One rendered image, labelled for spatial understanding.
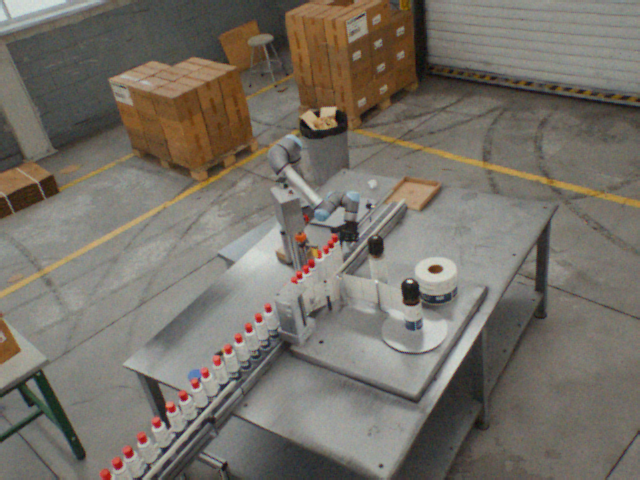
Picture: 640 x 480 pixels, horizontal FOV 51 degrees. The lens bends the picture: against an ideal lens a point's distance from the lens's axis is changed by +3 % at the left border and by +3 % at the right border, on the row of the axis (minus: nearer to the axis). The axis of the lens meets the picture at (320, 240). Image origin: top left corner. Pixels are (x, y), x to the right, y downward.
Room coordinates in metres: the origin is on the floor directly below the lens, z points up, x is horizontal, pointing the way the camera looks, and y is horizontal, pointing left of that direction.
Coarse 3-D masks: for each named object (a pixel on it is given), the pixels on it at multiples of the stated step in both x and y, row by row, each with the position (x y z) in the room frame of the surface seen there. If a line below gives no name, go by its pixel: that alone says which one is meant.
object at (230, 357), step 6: (228, 348) 2.19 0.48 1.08; (228, 354) 2.19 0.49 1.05; (234, 354) 2.20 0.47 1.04; (228, 360) 2.18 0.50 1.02; (234, 360) 2.19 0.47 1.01; (228, 366) 2.19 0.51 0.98; (234, 366) 2.19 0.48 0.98; (234, 372) 2.18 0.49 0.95; (240, 372) 2.20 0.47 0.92; (234, 378) 2.18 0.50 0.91; (240, 378) 2.19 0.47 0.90
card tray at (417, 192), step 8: (400, 184) 3.74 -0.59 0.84; (408, 184) 3.73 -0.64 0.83; (416, 184) 3.71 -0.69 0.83; (424, 184) 3.69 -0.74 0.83; (432, 184) 3.66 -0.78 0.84; (440, 184) 3.62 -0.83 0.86; (400, 192) 3.65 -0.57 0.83; (408, 192) 3.63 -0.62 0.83; (416, 192) 3.61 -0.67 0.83; (424, 192) 3.60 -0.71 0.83; (432, 192) 3.53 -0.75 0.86; (392, 200) 3.57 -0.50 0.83; (400, 200) 3.55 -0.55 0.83; (408, 200) 3.54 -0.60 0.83; (416, 200) 3.52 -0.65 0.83; (424, 200) 3.45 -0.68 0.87; (408, 208) 3.45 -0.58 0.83; (416, 208) 3.43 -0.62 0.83
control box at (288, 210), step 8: (288, 184) 2.87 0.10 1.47; (272, 192) 2.81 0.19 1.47; (280, 192) 2.80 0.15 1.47; (272, 200) 2.85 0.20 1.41; (280, 200) 2.72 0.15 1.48; (288, 200) 2.71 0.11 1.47; (296, 200) 2.72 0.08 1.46; (280, 208) 2.71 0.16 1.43; (288, 208) 2.70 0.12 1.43; (296, 208) 2.71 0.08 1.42; (280, 216) 2.75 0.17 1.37; (288, 216) 2.70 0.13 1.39; (296, 216) 2.71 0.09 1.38; (280, 224) 2.79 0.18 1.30; (288, 224) 2.70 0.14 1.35; (296, 224) 2.71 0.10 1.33; (304, 224) 2.73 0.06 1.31; (288, 232) 2.70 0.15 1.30; (296, 232) 2.71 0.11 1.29
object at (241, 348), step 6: (234, 336) 2.27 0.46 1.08; (240, 336) 2.26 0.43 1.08; (240, 342) 2.25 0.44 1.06; (240, 348) 2.24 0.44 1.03; (246, 348) 2.26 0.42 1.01; (240, 354) 2.24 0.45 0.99; (246, 354) 2.25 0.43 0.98; (240, 360) 2.25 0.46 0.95; (246, 360) 2.24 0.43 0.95; (246, 366) 2.24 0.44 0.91; (252, 366) 2.27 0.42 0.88
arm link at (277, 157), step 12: (276, 156) 3.16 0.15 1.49; (276, 168) 3.12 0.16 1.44; (288, 168) 3.13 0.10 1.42; (288, 180) 3.09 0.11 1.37; (300, 180) 3.09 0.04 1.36; (300, 192) 3.06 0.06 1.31; (312, 192) 3.05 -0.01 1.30; (312, 204) 3.02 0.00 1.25; (324, 204) 3.01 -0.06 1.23; (324, 216) 2.96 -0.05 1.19
